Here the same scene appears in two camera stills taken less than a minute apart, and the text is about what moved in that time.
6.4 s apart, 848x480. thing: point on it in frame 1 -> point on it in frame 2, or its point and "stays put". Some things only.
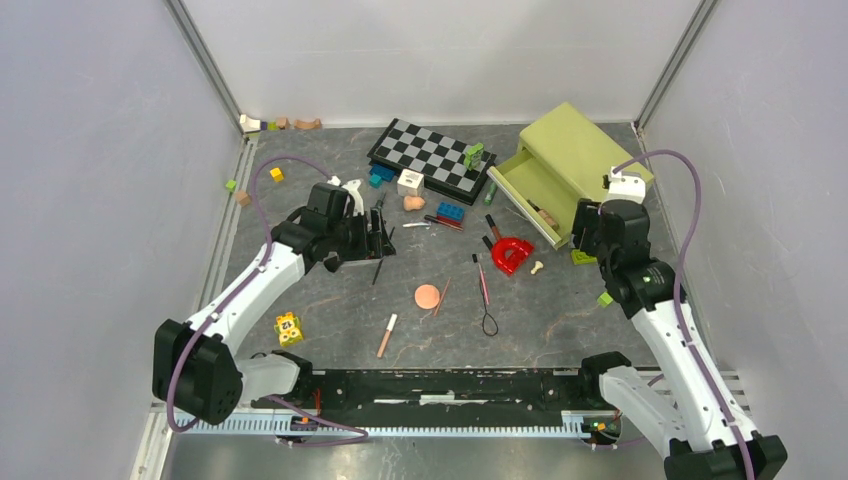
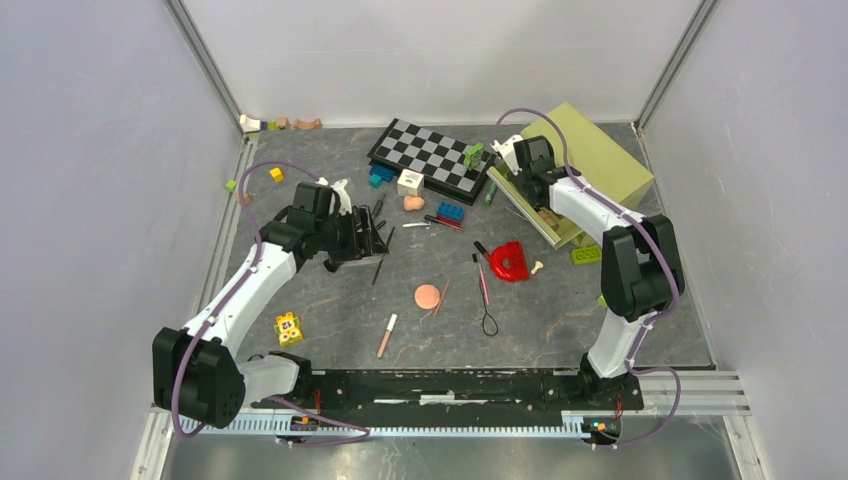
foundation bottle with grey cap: (544, 214) stays put
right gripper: (587, 216) -> (517, 177)
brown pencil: (445, 289) stays put
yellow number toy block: (288, 329) stays put
